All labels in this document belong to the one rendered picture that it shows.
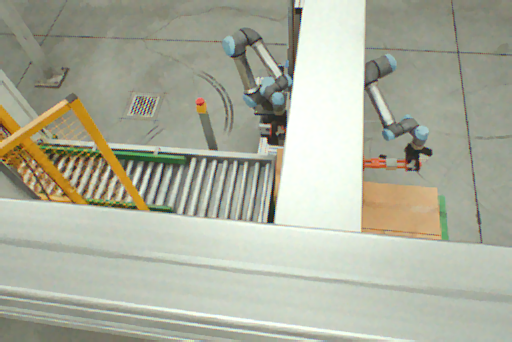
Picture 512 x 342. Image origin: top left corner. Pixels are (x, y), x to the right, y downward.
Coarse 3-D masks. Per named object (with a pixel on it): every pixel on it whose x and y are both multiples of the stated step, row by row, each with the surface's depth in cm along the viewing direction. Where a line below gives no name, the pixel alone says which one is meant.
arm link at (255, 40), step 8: (248, 32) 277; (256, 32) 280; (256, 40) 279; (256, 48) 281; (264, 48) 281; (264, 56) 281; (264, 64) 283; (272, 64) 281; (272, 72) 283; (280, 72) 283; (280, 80) 283; (288, 80) 283; (280, 88) 282
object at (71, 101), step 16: (48, 112) 192; (64, 112) 197; (80, 112) 202; (32, 128) 190; (96, 128) 215; (0, 144) 185; (16, 144) 189; (48, 144) 203; (64, 144) 210; (96, 144) 222; (80, 160) 224; (112, 160) 237; (48, 176) 216; (128, 192) 265; (144, 208) 286
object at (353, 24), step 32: (320, 0) 70; (352, 0) 70; (320, 32) 66; (352, 32) 66; (320, 64) 63; (352, 64) 62; (320, 96) 59; (352, 96) 59; (288, 128) 57; (320, 128) 57; (352, 128) 56; (288, 160) 54; (320, 160) 54; (352, 160) 54; (288, 192) 52; (320, 192) 52; (352, 192) 51; (288, 224) 50; (320, 224) 49; (352, 224) 49
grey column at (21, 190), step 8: (0, 160) 141; (0, 168) 144; (8, 168) 146; (0, 176) 145; (8, 176) 148; (16, 176) 150; (0, 184) 145; (8, 184) 149; (16, 184) 153; (24, 184) 154; (0, 192) 146; (8, 192) 149; (16, 192) 153; (24, 192) 158; (32, 192) 159
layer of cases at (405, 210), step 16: (368, 192) 332; (384, 192) 331; (400, 192) 330; (416, 192) 328; (432, 192) 327; (368, 208) 325; (384, 208) 324; (400, 208) 323; (416, 208) 321; (432, 208) 320; (368, 224) 318; (384, 224) 317; (400, 224) 316; (416, 224) 315; (432, 224) 314
